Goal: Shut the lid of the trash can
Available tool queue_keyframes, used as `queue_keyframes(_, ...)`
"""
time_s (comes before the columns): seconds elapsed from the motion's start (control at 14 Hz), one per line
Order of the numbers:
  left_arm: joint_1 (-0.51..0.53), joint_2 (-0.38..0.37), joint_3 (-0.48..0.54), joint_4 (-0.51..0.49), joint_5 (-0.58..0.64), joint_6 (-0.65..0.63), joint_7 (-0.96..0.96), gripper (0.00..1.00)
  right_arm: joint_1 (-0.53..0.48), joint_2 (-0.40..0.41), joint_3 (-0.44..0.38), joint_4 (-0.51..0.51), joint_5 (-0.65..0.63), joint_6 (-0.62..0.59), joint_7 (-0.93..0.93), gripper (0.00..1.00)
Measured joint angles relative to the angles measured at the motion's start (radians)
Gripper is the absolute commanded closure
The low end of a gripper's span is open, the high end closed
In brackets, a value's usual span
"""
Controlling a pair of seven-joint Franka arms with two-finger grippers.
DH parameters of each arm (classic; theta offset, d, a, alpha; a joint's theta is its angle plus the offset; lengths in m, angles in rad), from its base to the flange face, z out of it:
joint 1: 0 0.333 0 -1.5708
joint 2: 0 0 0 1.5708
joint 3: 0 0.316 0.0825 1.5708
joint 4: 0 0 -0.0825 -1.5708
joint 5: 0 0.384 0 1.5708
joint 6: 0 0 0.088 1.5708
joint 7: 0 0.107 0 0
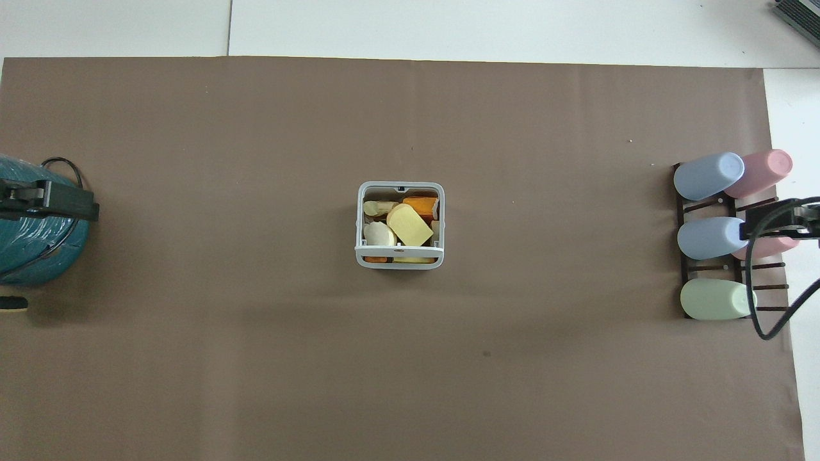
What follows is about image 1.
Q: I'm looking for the small white trash can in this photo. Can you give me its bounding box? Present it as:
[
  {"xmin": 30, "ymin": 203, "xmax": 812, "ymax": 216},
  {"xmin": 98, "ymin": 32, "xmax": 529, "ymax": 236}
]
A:
[{"xmin": 356, "ymin": 181, "xmax": 445, "ymax": 270}]

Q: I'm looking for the yellow toy cheese slice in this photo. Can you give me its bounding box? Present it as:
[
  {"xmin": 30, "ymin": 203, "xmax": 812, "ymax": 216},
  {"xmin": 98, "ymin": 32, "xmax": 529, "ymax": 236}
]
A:
[{"xmin": 386, "ymin": 203, "xmax": 435, "ymax": 247}]

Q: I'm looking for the orange toy food piece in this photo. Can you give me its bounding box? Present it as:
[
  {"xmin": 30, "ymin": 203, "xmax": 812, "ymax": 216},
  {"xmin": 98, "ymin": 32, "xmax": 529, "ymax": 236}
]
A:
[{"xmin": 402, "ymin": 196, "xmax": 439, "ymax": 219}]

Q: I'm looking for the cream round toy bread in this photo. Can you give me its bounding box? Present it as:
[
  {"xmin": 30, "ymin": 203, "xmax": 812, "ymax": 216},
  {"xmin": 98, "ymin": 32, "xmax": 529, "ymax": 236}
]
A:
[{"xmin": 363, "ymin": 221, "xmax": 398, "ymax": 248}]

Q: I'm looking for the dark wooden cup rack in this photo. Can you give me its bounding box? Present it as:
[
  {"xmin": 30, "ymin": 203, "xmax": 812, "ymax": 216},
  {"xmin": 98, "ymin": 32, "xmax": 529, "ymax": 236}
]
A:
[{"xmin": 671, "ymin": 162, "xmax": 792, "ymax": 319}]

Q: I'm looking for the light blue plastic cup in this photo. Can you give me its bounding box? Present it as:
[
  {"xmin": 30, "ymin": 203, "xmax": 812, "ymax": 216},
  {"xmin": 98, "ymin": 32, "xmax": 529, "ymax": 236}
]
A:
[
  {"xmin": 673, "ymin": 152, "xmax": 746, "ymax": 202},
  {"xmin": 677, "ymin": 216, "xmax": 750, "ymax": 261}
]

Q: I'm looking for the light green plastic cup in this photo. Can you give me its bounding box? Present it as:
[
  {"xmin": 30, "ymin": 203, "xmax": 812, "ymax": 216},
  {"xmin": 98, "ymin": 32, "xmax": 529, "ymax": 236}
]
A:
[{"xmin": 680, "ymin": 278, "xmax": 759, "ymax": 321}]

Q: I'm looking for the pink plastic cup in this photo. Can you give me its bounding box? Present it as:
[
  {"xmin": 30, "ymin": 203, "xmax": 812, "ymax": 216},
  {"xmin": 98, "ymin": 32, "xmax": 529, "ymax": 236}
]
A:
[
  {"xmin": 724, "ymin": 149, "xmax": 794, "ymax": 199},
  {"xmin": 732, "ymin": 234, "xmax": 801, "ymax": 261}
]

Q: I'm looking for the teal round bowl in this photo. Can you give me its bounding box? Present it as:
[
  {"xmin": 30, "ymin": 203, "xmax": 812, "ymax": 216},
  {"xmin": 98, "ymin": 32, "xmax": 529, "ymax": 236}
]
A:
[{"xmin": 0, "ymin": 154, "xmax": 91, "ymax": 287}]

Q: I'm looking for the dark grey device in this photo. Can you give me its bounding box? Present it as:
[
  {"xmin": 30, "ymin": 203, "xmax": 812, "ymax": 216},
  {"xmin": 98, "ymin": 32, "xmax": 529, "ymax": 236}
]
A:
[{"xmin": 771, "ymin": 0, "xmax": 820, "ymax": 31}]

